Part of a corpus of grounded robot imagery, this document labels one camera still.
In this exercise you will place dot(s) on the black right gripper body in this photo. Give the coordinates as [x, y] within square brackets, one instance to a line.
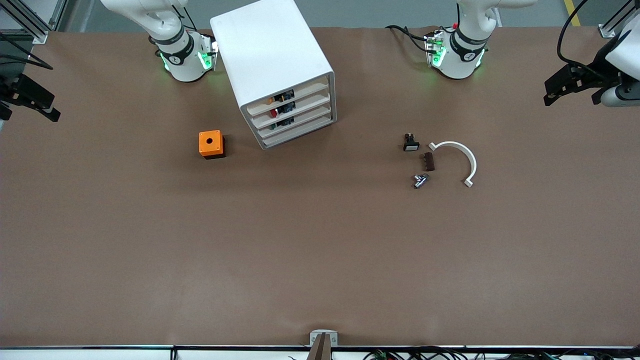
[11, 91]

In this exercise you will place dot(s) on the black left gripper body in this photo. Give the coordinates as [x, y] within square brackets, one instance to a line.
[591, 74]

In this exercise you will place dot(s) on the white plastic drawer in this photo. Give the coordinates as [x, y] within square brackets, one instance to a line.
[314, 115]
[312, 104]
[310, 93]
[315, 125]

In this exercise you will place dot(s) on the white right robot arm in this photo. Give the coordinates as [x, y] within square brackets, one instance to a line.
[182, 55]

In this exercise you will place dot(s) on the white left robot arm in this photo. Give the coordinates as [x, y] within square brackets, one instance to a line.
[462, 50]

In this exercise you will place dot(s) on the black push button module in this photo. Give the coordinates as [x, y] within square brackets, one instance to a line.
[411, 145]

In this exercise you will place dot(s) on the red push button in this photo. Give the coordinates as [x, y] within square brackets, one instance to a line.
[274, 113]

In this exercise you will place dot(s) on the white drawer cabinet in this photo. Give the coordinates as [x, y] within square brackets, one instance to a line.
[270, 45]

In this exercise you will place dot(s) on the dark brown terminal block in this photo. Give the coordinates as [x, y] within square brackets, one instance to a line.
[427, 161]

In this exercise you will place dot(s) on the brown narrow bar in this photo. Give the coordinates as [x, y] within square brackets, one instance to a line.
[320, 350]

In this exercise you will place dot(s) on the aluminium frame post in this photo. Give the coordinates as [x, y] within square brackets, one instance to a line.
[612, 25]
[30, 20]

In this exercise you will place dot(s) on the white curved plastic bracket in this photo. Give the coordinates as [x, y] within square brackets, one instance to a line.
[473, 162]

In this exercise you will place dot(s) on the silver metal key switch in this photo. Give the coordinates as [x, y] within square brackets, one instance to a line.
[420, 181]

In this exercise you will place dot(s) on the orange button enclosure box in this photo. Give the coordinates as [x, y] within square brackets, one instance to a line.
[204, 148]

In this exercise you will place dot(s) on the black blue switch block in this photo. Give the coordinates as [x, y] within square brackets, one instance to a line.
[286, 96]

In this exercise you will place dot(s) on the grey metal edge bracket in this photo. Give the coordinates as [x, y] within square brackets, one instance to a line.
[314, 337]

